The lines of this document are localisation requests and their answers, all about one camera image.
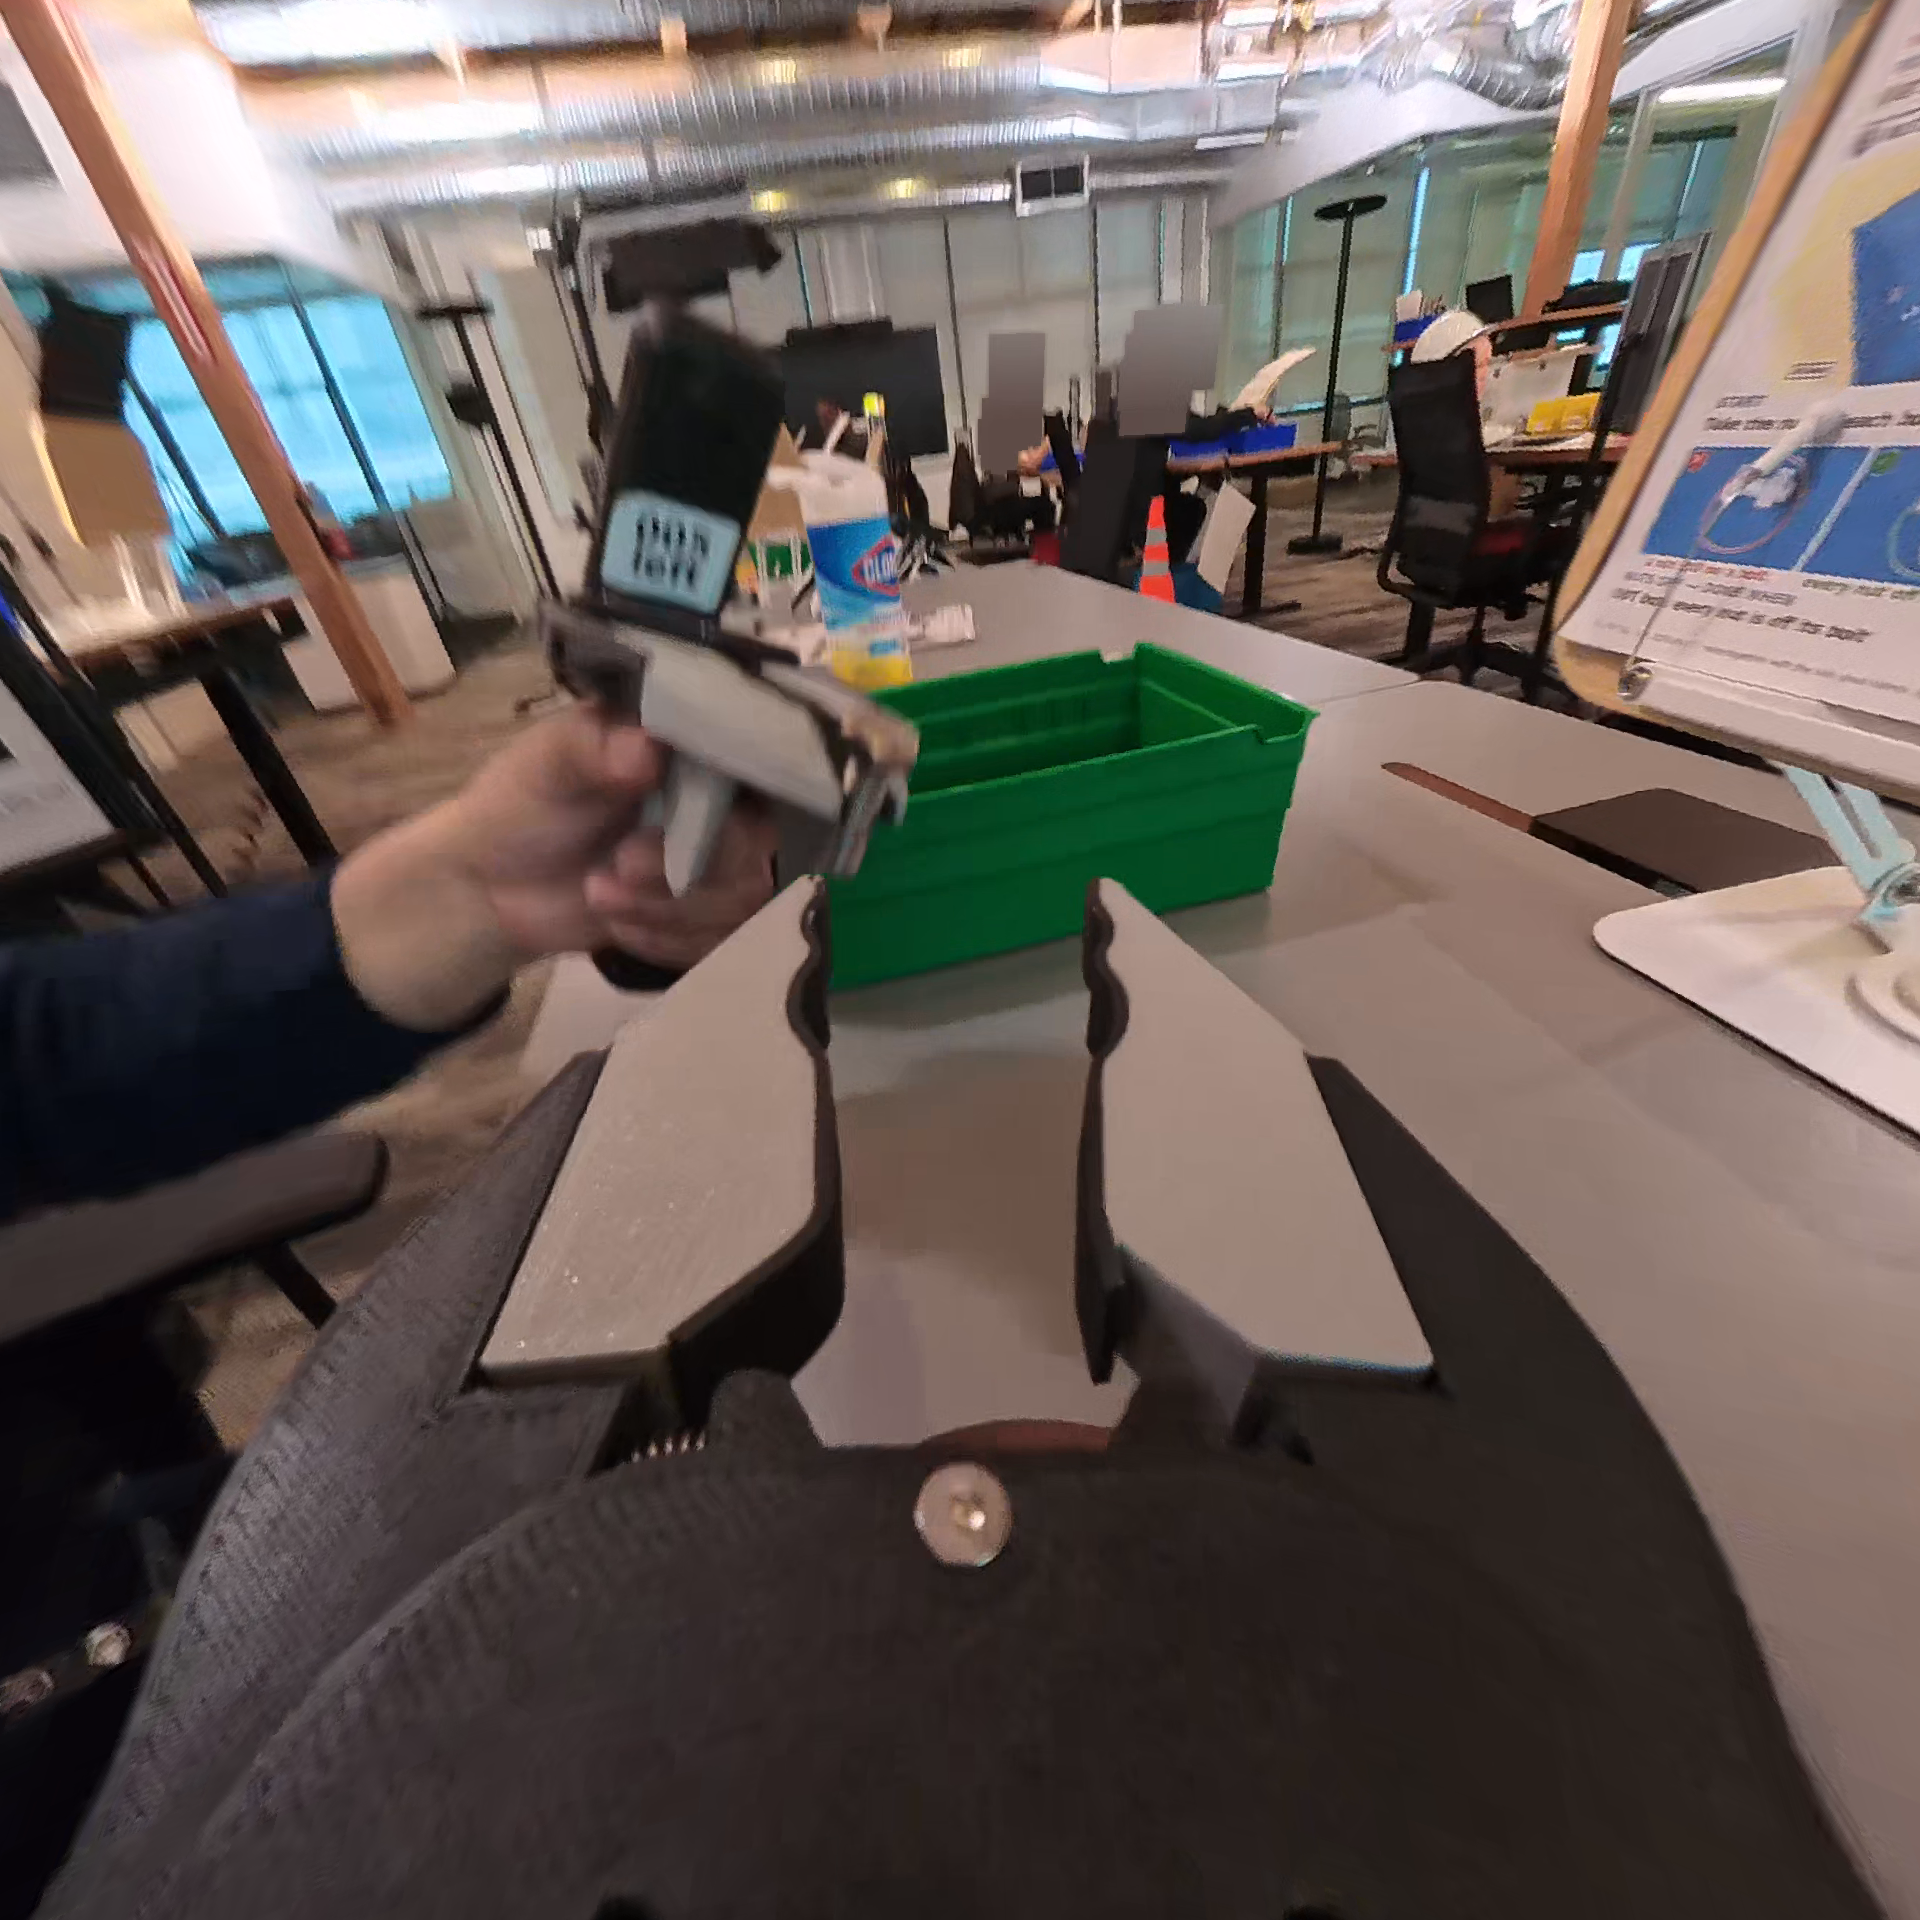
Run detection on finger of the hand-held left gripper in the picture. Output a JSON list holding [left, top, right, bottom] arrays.
[[822, 703, 923, 884], [642, 641, 870, 824]]

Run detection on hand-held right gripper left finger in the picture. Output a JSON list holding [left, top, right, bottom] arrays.
[[475, 874, 846, 1387]]

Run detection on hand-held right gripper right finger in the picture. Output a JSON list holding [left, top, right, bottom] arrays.
[[1075, 878, 1437, 1387]]

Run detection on green plastic bin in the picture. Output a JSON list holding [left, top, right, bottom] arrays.
[[822, 643, 1319, 991]]

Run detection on person's left forearm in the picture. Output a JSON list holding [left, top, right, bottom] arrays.
[[0, 868, 502, 1221]]

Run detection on person's left hand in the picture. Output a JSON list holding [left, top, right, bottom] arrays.
[[330, 719, 784, 1039]]

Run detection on black studio light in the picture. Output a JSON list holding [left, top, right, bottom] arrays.
[[602, 216, 779, 311]]

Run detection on disinfectant wipes canister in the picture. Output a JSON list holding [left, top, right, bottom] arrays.
[[779, 446, 918, 691]]

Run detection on black floor lamp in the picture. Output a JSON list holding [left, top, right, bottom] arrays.
[[419, 289, 564, 716], [1289, 191, 1387, 559]]

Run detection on white cabinet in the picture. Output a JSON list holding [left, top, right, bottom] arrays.
[[283, 555, 457, 716]]

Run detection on person's black chair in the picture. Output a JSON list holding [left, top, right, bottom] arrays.
[[0, 1130, 391, 1347]]

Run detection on white folding stand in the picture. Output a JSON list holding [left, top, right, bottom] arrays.
[[1593, 765, 1920, 1132]]

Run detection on black rectangular pad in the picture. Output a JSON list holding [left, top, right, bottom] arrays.
[[1533, 787, 1837, 899]]

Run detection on black office chair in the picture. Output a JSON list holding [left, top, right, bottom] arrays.
[[1377, 348, 1562, 699]]

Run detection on black framed marker sign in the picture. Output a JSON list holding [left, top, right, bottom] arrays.
[[0, 681, 122, 887]]

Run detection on wooden display board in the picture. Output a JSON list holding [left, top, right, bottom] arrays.
[[1552, 0, 1920, 795]]

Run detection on person's body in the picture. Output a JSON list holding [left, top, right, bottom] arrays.
[[0, 1334, 229, 1920]]

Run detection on printed instruction sheet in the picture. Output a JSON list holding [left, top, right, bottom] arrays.
[[1580, 0, 1920, 709]]

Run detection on large black wall screen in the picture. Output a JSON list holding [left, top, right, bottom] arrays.
[[779, 321, 950, 460]]

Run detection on silver air duct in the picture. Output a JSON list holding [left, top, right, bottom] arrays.
[[197, 0, 1278, 165]]

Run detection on wooden post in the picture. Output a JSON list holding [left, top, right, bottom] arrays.
[[0, 0, 413, 727], [1518, 0, 1636, 324]]

